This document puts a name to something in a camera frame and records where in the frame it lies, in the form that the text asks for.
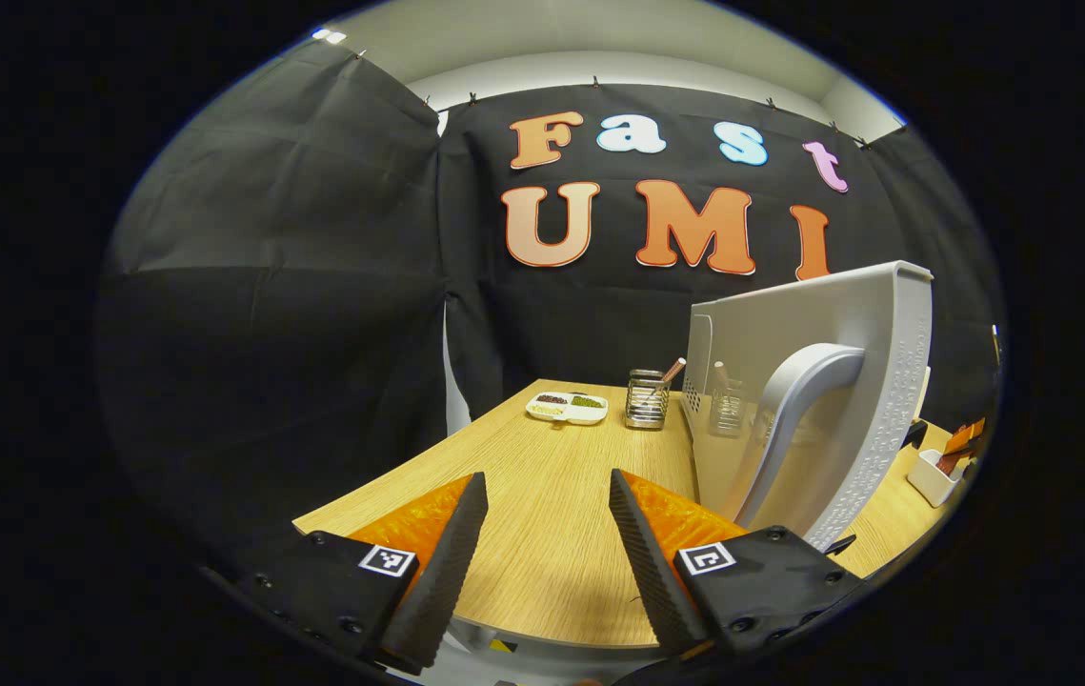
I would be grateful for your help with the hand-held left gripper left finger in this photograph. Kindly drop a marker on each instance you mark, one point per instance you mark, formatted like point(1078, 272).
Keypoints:
point(447, 562)

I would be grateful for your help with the white divided dish of beans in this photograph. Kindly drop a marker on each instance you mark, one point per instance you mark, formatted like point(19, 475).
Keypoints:
point(566, 408)

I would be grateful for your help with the black backdrop cloth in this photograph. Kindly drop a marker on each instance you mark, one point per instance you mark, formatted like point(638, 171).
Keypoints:
point(313, 286)

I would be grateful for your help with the white food tray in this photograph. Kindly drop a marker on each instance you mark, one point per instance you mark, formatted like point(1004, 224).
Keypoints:
point(931, 478)

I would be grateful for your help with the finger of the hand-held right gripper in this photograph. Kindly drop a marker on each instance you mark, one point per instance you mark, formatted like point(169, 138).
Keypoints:
point(964, 443)

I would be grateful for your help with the white microwave oven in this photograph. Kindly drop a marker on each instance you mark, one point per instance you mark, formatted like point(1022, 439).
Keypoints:
point(790, 324)

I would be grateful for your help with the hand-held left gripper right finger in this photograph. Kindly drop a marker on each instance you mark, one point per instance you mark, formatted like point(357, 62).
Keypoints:
point(647, 553)

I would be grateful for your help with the ceiling strip light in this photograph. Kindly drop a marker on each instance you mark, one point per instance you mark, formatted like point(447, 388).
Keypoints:
point(330, 36)

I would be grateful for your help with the wooden utensil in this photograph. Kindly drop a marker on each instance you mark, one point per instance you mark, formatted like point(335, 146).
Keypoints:
point(672, 370)

